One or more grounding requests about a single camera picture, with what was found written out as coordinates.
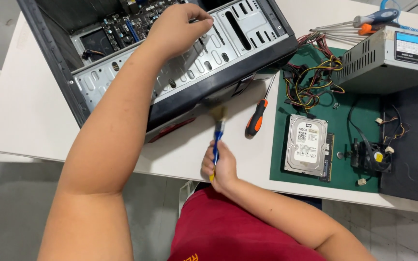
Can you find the orange handled screwdriver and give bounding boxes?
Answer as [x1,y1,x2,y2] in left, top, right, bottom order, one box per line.
[309,22,400,36]

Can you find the blue handled dusting brush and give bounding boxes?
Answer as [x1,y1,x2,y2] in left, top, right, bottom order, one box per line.
[209,104,230,182]

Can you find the multicoloured power cable bundle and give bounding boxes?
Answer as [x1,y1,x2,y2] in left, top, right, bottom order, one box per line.
[282,32,346,119]

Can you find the person's right hand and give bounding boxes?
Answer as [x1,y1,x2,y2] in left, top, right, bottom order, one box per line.
[201,139,239,194]

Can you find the grey power supply unit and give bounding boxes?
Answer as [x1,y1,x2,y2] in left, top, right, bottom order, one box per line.
[334,25,418,95]

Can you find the green memory stick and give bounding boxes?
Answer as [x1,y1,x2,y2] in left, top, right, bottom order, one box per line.
[319,133,335,182]

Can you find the silver hard drive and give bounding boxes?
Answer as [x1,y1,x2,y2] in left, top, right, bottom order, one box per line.
[284,114,328,177]

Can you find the blue grey handled screwdriver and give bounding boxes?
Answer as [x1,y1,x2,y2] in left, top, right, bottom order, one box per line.
[315,8,400,29]

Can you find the person's red shirt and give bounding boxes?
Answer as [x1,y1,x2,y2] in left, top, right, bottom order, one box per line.
[168,186,328,261]

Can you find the thin wires with white connectors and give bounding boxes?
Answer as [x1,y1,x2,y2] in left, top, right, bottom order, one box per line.
[374,105,411,154]

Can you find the orange black screwdriver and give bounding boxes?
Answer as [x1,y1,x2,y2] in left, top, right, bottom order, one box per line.
[245,74,277,138]

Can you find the green work mat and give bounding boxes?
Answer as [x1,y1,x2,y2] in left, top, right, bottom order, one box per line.
[269,45,382,193]

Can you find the black processor cooler fan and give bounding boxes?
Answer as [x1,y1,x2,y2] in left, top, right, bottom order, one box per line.
[347,98,395,173]

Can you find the person's left hand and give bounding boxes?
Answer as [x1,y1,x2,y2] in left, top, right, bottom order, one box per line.
[144,4,215,61]

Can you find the black motherboard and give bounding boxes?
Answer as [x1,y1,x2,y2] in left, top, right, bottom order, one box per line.
[102,0,185,51]

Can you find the black case side panel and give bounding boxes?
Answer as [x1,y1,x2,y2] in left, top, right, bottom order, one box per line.
[380,78,418,206]

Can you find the black computer case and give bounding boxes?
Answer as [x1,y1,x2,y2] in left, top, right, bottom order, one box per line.
[17,0,298,144]

